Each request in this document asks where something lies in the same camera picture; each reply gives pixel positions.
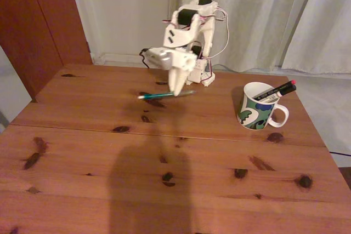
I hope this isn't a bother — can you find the teal transparent pen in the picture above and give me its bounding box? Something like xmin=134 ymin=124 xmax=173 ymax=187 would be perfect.
xmin=137 ymin=90 xmax=197 ymax=101

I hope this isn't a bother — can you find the white green blue patterned mug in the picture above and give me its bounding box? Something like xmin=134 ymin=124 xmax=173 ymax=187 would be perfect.
xmin=236 ymin=82 xmax=290 ymax=130

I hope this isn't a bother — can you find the black pen with red end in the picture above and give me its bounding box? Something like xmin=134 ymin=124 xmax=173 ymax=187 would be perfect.
xmin=253 ymin=79 xmax=297 ymax=100

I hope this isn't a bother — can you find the white marker with black cap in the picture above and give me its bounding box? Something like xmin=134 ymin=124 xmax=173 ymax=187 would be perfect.
xmin=256 ymin=85 xmax=297 ymax=103

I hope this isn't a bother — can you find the white curtain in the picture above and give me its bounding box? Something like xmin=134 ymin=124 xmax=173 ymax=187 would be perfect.
xmin=282 ymin=0 xmax=351 ymax=75
xmin=166 ymin=0 xmax=323 ymax=73

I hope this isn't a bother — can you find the brown wooden door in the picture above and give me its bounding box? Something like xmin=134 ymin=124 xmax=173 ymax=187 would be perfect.
xmin=0 ymin=0 xmax=93 ymax=103

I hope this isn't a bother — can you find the silver gripper camera box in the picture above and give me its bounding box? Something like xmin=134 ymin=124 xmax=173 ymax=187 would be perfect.
xmin=144 ymin=48 xmax=176 ymax=71

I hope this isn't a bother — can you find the black camera cable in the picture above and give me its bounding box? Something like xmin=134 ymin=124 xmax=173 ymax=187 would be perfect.
xmin=139 ymin=49 xmax=150 ymax=68

